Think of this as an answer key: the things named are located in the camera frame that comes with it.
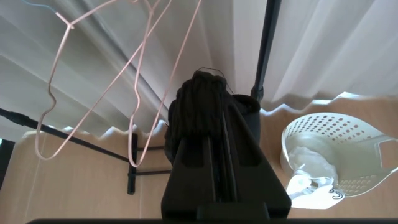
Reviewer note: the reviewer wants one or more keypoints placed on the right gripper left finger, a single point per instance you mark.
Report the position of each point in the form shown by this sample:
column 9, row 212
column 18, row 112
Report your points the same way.
column 192, row 180

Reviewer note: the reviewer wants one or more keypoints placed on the white printed garment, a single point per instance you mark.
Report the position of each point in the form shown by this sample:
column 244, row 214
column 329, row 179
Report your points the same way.
column 311, row 161

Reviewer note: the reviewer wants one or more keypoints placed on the white laundry basket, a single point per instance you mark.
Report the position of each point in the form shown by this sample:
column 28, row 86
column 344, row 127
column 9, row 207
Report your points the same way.
column 342, row 130

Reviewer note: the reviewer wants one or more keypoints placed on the beige curtain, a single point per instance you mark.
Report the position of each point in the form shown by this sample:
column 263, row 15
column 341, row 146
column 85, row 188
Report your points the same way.
column 326, row 46

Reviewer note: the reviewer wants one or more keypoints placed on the black knitted garment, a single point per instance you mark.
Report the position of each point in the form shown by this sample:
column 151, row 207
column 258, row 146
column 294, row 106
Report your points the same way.
column 199, row 102

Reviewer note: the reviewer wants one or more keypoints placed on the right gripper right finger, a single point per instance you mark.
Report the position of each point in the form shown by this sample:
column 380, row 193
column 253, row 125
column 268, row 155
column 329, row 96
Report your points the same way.
column 248, row 186

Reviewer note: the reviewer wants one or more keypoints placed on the black clothes rack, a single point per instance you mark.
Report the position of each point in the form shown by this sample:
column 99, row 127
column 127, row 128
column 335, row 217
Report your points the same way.
column 267, row 46

